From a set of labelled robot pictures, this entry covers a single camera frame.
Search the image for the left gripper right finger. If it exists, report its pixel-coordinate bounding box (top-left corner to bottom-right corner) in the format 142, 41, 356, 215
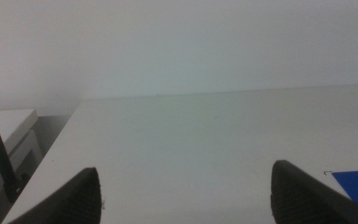
270, 159, 358, 224

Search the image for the white side cabinet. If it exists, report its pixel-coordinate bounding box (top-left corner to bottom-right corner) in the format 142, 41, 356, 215
0, 108, 45, 218

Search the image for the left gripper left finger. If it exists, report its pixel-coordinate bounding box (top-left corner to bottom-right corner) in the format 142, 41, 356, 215
7, 167, 103, 224

